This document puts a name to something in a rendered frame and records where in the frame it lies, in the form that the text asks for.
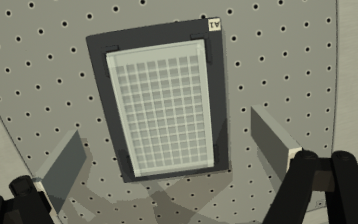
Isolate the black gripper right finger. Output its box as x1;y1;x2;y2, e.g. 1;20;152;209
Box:
251;105;358;224

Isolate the dark grey plate nest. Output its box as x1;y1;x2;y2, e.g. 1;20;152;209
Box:
86;17;229;183

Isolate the white well plate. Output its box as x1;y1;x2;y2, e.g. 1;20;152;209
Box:
106;39;214;177

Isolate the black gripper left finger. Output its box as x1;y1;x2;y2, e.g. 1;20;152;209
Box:
0;130;87;224

